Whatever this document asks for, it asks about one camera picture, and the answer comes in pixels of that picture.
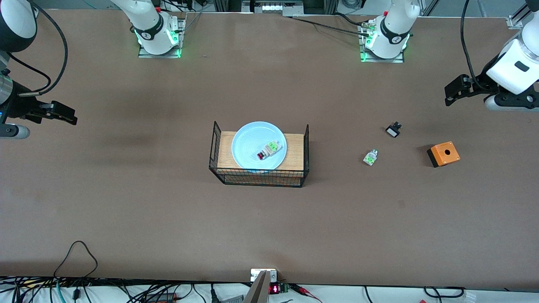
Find black base cable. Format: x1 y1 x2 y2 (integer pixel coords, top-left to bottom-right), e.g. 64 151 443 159
289 16 372 38

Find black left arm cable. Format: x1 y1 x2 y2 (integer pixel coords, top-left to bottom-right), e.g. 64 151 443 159
460 0 490 91

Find orange button enclosure box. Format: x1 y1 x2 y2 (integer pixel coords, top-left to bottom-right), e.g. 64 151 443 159
426 141 461 168

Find black oval looped cable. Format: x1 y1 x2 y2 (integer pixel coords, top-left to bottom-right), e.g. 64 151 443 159
423 286 466 299

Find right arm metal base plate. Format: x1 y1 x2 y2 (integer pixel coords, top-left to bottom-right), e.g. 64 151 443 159
138 16 187 59

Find black wire basket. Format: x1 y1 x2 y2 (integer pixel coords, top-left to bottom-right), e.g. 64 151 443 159
209 121 310 189

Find long black right arm cable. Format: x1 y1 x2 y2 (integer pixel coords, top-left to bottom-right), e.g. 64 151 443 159
25 0 69 95

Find grey camera stand bar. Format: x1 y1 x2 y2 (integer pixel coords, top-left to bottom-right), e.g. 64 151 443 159
243 271 271 303

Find wooden board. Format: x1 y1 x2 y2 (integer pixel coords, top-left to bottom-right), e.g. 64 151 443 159
216 131 305 186

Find black power adapter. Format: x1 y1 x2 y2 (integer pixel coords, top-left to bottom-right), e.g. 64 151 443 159
143 292 178 303

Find aluminium frame structure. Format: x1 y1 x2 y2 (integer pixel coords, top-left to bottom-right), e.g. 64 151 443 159
213 0 338 17

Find red push button switch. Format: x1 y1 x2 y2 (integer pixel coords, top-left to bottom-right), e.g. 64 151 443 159
256 140 282 161

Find silver table corner bracket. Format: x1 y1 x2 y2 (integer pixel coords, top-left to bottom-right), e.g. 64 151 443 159
507 8 525 30

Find light blue round plate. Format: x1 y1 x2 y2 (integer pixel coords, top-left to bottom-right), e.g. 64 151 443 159
231 121 288 173

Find red clip test leads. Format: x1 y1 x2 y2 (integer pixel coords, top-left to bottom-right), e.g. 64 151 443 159
290 283 324 303

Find silver metal bracket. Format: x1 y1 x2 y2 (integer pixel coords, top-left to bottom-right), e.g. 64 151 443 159
250 268 278 283

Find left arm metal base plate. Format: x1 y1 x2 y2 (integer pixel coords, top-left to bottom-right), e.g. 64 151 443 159
358 20 406 64

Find short black right arm cable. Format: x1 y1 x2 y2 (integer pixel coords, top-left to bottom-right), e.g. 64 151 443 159
6 54 53 96

